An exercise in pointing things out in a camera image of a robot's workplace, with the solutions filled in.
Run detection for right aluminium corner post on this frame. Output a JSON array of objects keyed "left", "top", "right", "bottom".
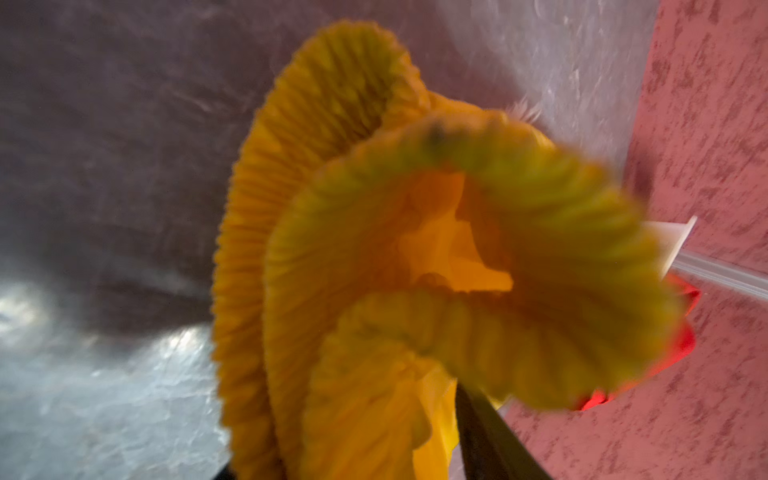
[{"left": 672, "top": 250, "right": 767, "bottom": 301}]

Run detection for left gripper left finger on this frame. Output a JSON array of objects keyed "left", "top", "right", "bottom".
[{"left": 212, "top": 463, "right": 237, "bottom": 480}]

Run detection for yellow shorts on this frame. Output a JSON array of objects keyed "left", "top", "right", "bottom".
[{"left": 212, "top": 21, "right": 682, "bottom": 479}]

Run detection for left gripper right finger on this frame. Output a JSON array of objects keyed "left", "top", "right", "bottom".
[{"left": 455, "top": 384, "right": 552, "bottom": 480}]

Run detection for white plastic basket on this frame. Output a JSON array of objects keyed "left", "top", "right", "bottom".
[{"left": 644, "top": 216, "right": 698, "bottom": 277}]

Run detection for red shorts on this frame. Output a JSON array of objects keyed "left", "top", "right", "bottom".
[{"left": 573, "top": 273, "right": 701, "bottom": 411}]

